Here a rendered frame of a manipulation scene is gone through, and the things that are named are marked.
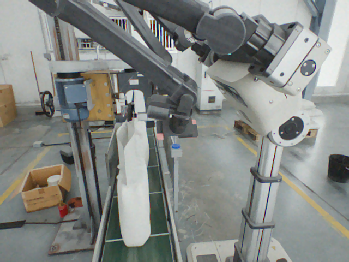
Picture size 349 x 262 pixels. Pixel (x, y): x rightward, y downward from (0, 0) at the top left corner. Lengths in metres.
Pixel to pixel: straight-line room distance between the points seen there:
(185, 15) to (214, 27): 0.07
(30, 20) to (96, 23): 5.39
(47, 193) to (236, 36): 2.26
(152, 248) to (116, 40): 1.18
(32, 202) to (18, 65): 4.09
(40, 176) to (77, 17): 2.43
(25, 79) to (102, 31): 5.58
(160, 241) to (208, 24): 1.25
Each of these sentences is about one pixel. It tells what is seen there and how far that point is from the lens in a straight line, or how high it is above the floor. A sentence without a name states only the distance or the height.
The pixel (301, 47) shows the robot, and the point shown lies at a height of 1.48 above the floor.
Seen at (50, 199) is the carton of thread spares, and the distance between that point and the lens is 2.50.
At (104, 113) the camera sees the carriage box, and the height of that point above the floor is 1.08.
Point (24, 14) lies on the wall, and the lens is 5.96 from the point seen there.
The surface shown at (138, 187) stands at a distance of 1.15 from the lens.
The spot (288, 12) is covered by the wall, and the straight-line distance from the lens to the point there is 6.64.
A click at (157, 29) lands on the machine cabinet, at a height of 1.82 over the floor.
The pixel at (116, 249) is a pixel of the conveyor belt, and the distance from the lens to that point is 1.46.
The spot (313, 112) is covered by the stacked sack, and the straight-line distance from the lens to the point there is 4.36.
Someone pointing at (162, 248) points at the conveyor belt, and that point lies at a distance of 1.42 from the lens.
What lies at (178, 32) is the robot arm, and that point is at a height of 1.55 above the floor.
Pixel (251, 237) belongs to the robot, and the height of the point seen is 0.62.
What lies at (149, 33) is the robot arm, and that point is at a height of 1.54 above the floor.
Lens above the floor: 1.47
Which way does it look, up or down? 21 degrees down
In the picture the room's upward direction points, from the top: straight up
